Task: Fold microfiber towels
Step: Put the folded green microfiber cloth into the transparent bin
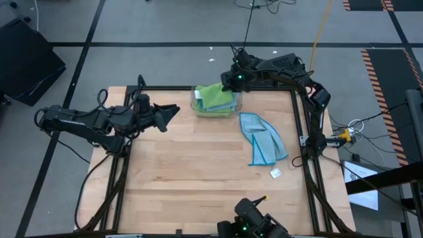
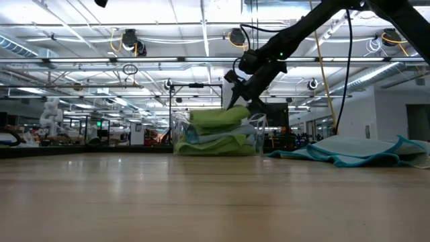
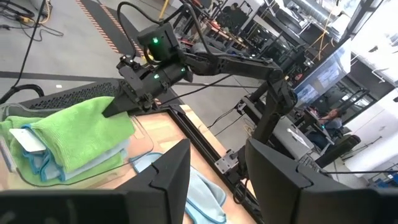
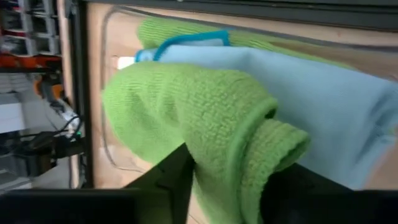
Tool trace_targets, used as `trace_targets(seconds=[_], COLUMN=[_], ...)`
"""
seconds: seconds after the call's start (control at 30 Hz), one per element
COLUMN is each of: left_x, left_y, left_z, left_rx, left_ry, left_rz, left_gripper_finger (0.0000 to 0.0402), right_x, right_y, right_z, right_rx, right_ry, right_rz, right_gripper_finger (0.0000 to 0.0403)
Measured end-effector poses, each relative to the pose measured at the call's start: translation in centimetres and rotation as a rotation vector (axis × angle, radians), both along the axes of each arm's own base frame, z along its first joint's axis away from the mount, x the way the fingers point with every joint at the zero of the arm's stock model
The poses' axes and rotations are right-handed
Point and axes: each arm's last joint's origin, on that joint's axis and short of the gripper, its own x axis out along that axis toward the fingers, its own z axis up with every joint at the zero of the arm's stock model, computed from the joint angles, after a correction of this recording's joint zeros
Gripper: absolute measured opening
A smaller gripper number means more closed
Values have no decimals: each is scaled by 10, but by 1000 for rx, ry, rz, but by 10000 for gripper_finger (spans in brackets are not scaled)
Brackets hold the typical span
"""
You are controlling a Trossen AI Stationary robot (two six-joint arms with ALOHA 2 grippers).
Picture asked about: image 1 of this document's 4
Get clear plastic bin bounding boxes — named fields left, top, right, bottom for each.
left=190, top=84, right=243, bottom=118

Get large black box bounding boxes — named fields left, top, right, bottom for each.
left=0, top=18, right=66, bottom=107

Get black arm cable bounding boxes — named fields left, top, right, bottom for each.
left=74, top=152, right=113, bottom=231

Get white cable coil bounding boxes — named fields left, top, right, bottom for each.
left=348, top=118, right=365, bottom=134

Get grey post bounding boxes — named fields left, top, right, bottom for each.
left=405, top=89, right=423, bottom=163

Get white printed sheet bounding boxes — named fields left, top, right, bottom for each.
left=343, top=160, right=379, bottom=212

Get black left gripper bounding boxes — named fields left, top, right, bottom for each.
left=134, top=93, right=181, bottom=134

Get black floor cable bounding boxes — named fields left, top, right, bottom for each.
left=243, top=0, right=258, bottom=51

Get black metal stand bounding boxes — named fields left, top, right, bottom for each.
left=345, top=161, right=423, bottom=238

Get black mat striped edges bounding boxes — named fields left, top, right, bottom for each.
left=342, top=0, right=423, bottom=12
left=360, top=48, right=423, bottom=166

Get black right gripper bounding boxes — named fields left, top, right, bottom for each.
left=220, top=48, right=258, bottom=93

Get green microfiber towel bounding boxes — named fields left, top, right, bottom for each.
left=194, top=82, right=235, bottom=112
left=192, top=99, right=233, bottom=118

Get yellow floor cable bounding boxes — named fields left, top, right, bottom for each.
left=307, top=0, right=333, bottom=83

